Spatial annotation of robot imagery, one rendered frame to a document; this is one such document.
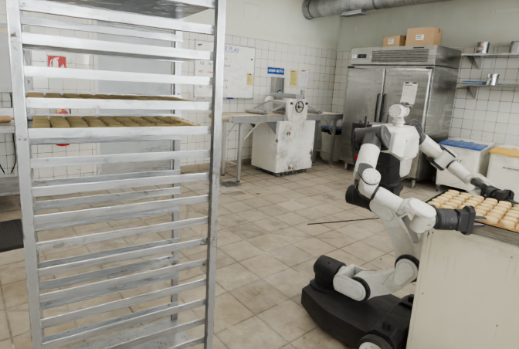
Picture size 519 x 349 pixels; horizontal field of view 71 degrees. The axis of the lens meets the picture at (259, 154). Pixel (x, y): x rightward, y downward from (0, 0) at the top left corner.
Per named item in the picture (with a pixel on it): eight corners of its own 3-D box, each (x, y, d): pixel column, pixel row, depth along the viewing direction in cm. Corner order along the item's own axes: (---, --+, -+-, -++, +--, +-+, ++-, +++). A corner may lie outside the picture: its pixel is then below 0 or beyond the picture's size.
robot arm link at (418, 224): (450, 221, 142) (422, 220, 142) (439, 236, 150) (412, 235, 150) (441, 198, 150) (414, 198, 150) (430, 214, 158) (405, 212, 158)
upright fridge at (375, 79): (440, 182, 579) (462, 50, 539) (412, 191, 522) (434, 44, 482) (365, 164, 684) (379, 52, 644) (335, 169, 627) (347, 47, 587)
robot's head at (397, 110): (387, 120, 186) (389, 103, 185) (395, 120, 194) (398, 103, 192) (400, 122, 182) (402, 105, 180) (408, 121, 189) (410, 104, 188)
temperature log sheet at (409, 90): (415, 104, 513) (418, 83, 507) (414, 104, 511) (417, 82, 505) (400, 103, 529) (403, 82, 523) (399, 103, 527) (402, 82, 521)
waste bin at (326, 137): (351, 160, 709) (355, 127, 696) (334, 164, 675) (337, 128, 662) (330, 155, 749) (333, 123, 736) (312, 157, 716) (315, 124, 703)
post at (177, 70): (175, 320, 197) (180, -13, 163) (178, 323, 194) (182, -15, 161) (170, 321, 195) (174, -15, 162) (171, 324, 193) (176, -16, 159)
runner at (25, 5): (218, 35, 133) (218, 27, 132) (221, 35, 131) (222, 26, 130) (7, 8, 100) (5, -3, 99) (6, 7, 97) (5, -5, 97)
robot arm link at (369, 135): (352, 144, 172) (358, 124, 180) (358, 157, 177) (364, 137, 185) (376, 142, 165) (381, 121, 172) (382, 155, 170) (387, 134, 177)
